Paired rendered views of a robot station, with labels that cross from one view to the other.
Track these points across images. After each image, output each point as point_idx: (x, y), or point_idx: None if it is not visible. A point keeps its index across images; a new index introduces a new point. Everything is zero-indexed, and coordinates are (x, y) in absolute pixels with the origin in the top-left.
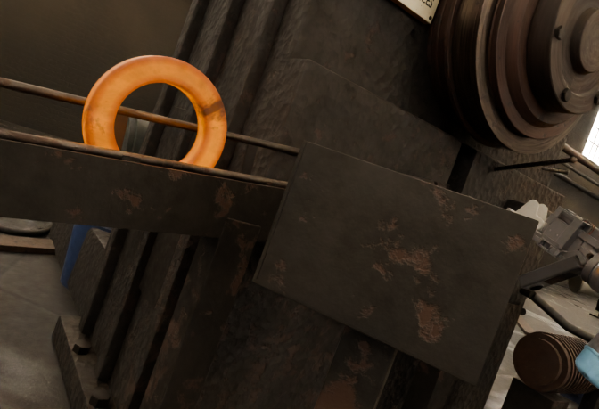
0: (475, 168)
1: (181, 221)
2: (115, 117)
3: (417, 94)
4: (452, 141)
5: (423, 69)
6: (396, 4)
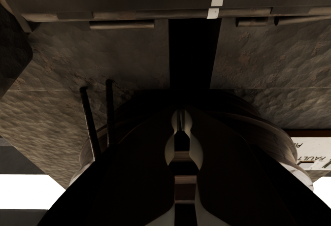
0: (156, 69)
1: None
2: None
3: (268, 90)
4: (232, 84)
5: (264, 109)
6: (310, 130)
